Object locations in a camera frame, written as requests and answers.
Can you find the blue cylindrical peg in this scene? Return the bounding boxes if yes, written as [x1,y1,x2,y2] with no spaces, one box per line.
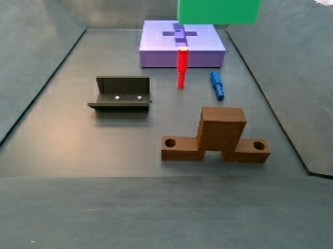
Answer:
[212,71,225,101]

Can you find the brown T-shaped block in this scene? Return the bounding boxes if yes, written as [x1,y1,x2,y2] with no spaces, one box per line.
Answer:
[162,107,271,163]

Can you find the red cylindrical peg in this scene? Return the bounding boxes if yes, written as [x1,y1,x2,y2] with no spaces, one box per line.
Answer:
[177,47,189,89]

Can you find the purple board with cross slot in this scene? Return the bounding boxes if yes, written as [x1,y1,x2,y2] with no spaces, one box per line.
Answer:
[139,20,226,68]

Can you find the green U-shaped block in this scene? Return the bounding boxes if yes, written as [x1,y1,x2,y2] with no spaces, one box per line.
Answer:
[177,0,262,24]

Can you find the black angle bracket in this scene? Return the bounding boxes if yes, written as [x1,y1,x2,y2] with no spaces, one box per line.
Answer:
[87,76,151,110]

